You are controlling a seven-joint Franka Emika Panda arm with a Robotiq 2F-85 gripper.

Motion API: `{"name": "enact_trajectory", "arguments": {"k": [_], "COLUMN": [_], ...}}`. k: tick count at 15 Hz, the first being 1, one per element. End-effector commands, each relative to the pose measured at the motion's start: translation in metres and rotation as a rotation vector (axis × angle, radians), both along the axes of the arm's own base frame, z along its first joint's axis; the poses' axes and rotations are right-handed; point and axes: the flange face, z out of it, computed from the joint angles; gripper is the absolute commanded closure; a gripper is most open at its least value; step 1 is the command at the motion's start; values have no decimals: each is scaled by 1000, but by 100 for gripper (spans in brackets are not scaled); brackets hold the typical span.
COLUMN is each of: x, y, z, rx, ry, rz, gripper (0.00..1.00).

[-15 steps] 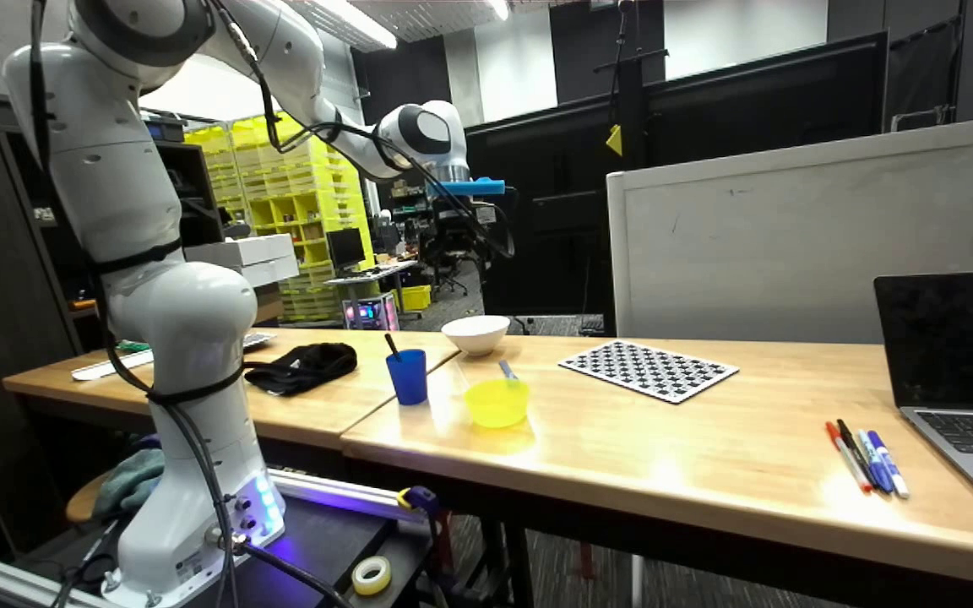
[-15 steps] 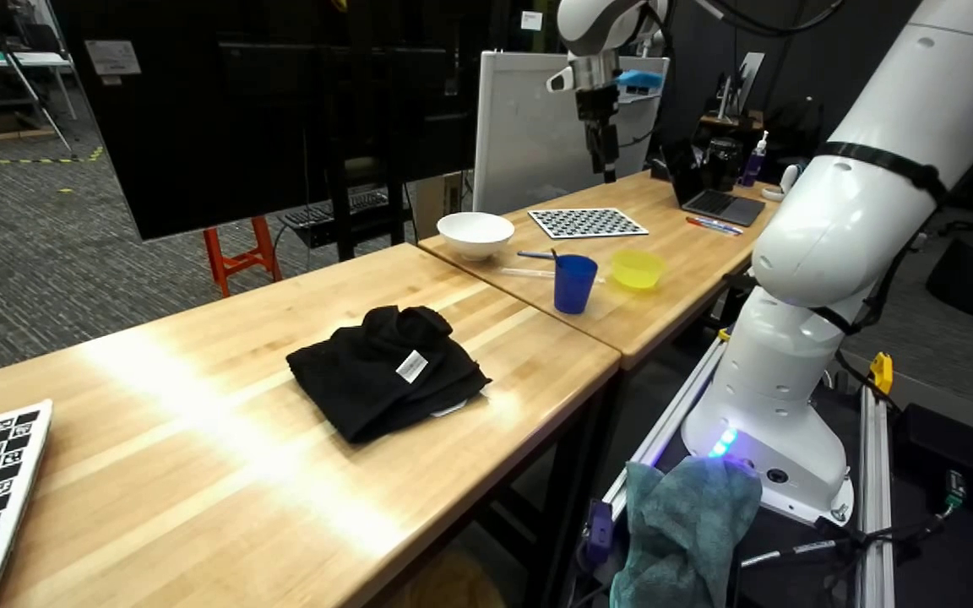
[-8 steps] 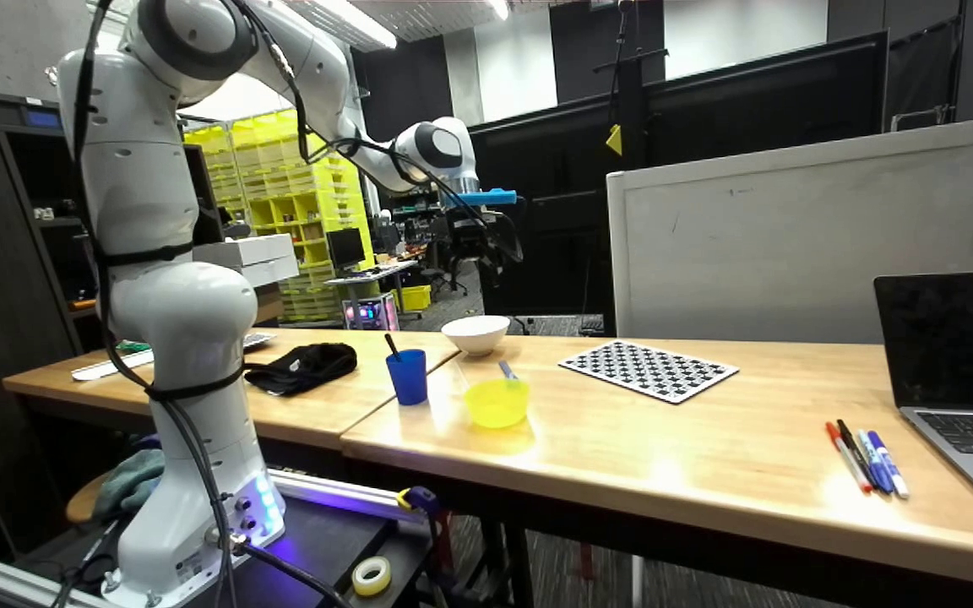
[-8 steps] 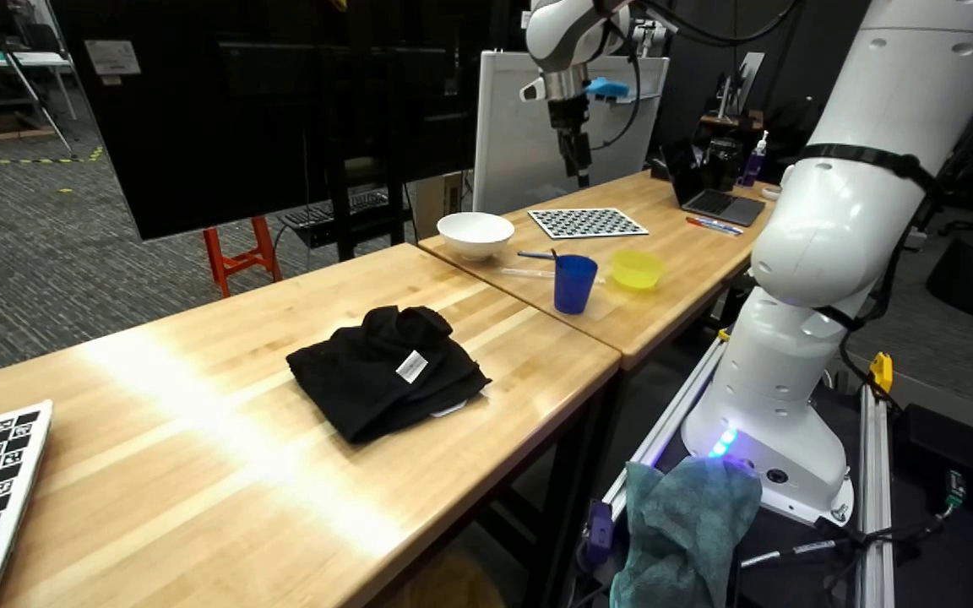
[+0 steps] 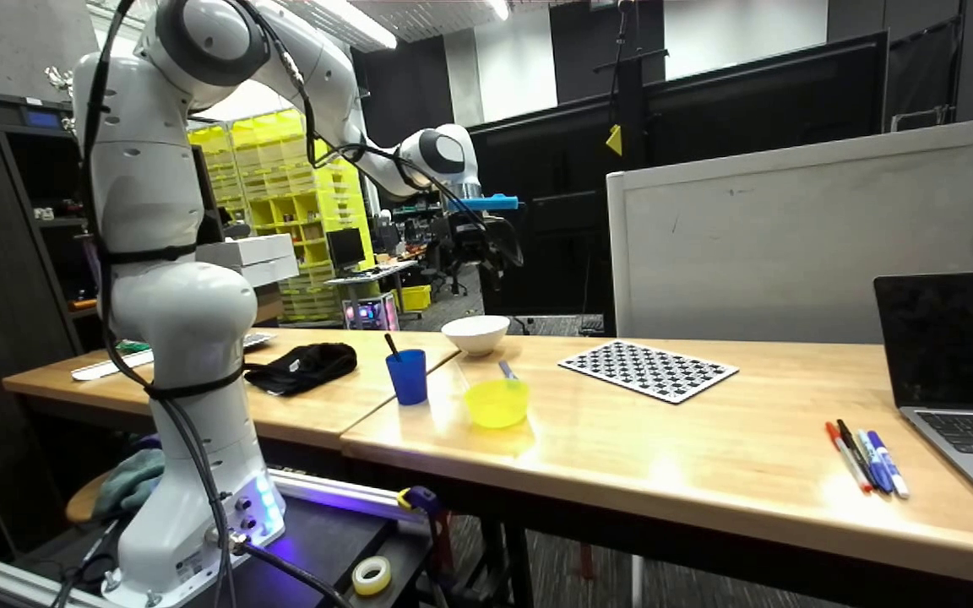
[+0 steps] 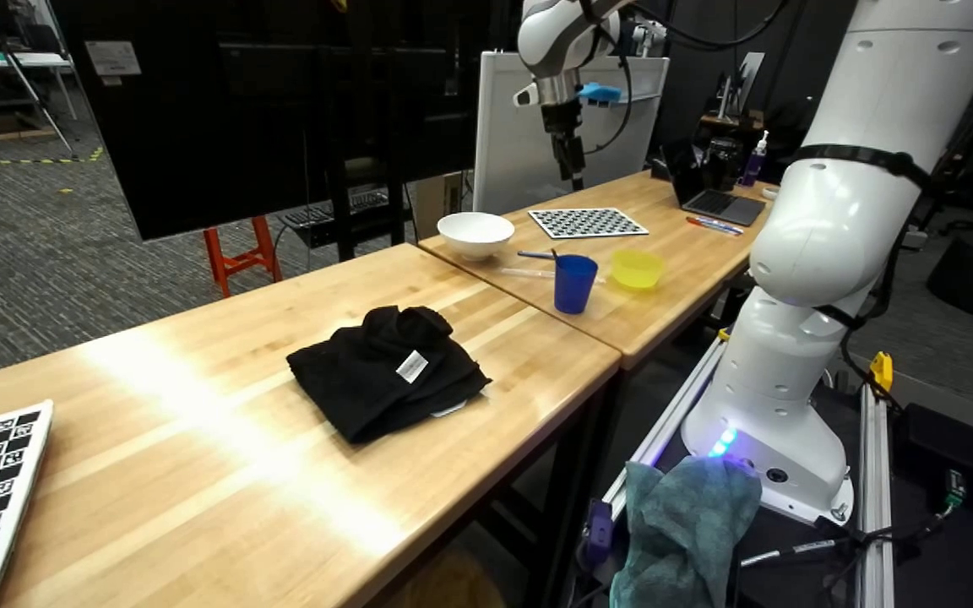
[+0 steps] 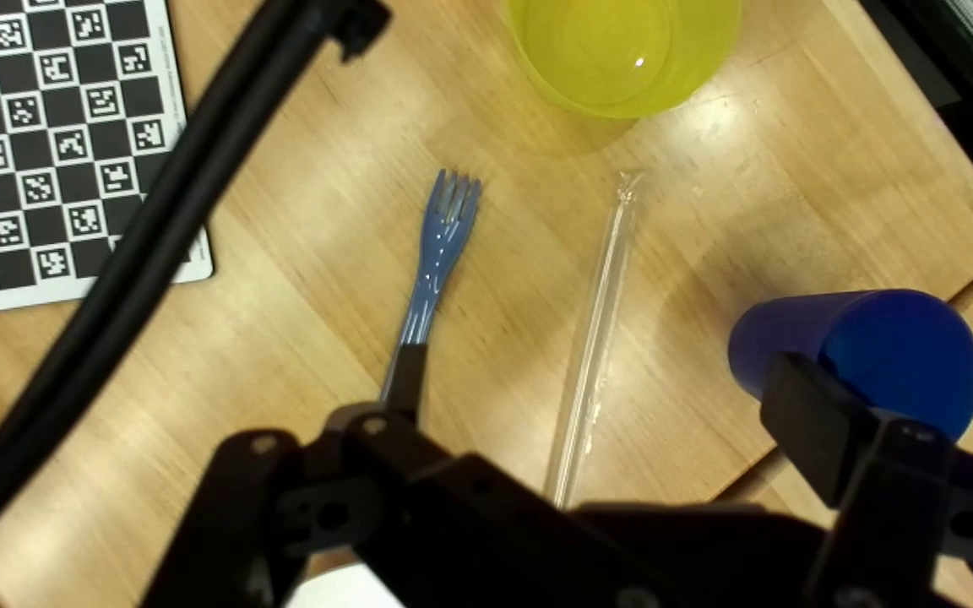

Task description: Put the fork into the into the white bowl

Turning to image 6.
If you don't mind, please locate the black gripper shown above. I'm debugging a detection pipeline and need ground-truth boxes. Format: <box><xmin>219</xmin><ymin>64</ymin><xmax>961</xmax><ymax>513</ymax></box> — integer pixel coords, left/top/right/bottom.
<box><xmin>539</xmin><ymin>103</ymin><xmax>592</xmax><ymax>193</ymax></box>

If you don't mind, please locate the white bowl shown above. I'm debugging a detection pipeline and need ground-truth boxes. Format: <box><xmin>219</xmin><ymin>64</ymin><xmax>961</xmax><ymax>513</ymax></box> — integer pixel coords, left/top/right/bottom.
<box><xmin>437</xmin><ymin>209</ymin><xmax>520</xmax><ymax>266</ymax></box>

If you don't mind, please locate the yellow plastic bowl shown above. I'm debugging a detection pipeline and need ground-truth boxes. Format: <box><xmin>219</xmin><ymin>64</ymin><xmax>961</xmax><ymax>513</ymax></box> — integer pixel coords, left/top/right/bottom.
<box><xmin>605</xmin><ymin>246</ymin><xmax>670</xmax><ymax>294</ymax></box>

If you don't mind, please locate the small checkerboard calibration board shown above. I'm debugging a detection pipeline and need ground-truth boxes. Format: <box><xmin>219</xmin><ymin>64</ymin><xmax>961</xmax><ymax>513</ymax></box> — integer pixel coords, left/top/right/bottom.
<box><xmin>522</xmin><ymin>203</ymin><xmax>652</xmax><ymax>244</ymax></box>

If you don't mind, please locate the blue plastic cup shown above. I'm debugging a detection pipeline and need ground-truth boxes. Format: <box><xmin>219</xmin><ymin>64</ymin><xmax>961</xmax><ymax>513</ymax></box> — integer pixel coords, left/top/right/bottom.
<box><xmin>551</xmin><ymin>252</ymin><xmax>602</xmax><ymax>317</ymax></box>

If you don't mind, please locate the red blue pen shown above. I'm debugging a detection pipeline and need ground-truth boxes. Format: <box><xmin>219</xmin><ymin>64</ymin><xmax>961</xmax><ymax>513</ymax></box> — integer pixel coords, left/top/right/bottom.
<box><xmin>682</xmin><ymin>213</ymin><xmax>750</xmax><ymax>240</ymax></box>

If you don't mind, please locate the black laptop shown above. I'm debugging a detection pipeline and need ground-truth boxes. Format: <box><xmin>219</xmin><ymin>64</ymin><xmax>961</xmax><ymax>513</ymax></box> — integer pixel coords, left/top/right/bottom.
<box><xmin>666</xmin><ymin>140</ymin><xmax>771</xmax><ymax>234</ymax></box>

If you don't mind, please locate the black folded cloth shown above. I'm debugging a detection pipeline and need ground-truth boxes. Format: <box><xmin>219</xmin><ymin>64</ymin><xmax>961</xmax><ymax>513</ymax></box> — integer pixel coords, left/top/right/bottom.
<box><xmin>284</xmin><ymin>302</ymin><xmax>492</xmax><ymax>445</ymax></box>

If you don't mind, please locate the orange metal stand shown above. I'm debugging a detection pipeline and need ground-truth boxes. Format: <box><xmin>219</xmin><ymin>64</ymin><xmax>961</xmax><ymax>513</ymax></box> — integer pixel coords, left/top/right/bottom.
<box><xmin>199</xmin><ymin>213</ymin><xmax>284</xmax><ymax>298</ymax></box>

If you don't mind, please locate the large black screen panel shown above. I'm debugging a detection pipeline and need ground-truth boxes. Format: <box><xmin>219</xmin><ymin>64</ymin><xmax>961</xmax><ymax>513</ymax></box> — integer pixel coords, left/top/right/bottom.
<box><xmin>51</xmin><ymin>0</ymin><xmax>522</xmax><ymax>244</ymax></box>

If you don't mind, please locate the yellow clamp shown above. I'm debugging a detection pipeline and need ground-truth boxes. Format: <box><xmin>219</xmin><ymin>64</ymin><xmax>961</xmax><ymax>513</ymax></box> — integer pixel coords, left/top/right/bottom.
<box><xmin>869</xmin><ymin>350</ymin><xmax>897</xmax><ymax>399</ymax></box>

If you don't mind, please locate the teal cloth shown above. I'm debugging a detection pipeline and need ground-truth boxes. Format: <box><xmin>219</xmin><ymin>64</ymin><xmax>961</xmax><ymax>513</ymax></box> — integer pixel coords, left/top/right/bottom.
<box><xmin>605</xmin><ymin>453</ymin><xmax>762</xmax><ymax>608</ymax></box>

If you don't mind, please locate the black power supply box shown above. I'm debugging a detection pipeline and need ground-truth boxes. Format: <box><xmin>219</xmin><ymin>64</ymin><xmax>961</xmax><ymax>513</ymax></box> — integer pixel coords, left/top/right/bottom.
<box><xmin>895</xmin><ymin>402</ymin><xmax>973</xmax><ymax>485</ymax></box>

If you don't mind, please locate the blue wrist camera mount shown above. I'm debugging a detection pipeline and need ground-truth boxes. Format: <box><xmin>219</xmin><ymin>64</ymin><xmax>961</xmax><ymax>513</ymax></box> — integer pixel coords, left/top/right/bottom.
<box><xmin>576</xmin><ymin>83</ymin><xmax>632</xmax><ymax>113</ymax></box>

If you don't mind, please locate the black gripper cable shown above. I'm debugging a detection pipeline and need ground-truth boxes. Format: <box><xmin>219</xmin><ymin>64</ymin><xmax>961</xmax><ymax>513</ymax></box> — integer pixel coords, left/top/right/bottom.
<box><xmin>584</xmin><ymin>7</ymin><xmax>637</xmax><ymax>159</ymax></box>

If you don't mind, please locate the aluminium rail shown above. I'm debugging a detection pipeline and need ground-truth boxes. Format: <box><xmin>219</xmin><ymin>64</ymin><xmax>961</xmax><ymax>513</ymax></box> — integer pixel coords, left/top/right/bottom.
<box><xmin>854</xmin><ymin>381</ymin><xmax>903</xmax><ymax>608</ymax></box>
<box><xmin>596</xmin><ymin>331</ymin><xmax>734</xmax><ymax>534</ymax></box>

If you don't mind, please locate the black camera tripod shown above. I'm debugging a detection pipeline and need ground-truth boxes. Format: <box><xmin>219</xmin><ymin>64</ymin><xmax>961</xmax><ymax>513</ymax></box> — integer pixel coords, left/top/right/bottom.
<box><xmin>0</xmin><ymin>0</ymin><xmax>82</xmax><ymax>154</ymax></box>

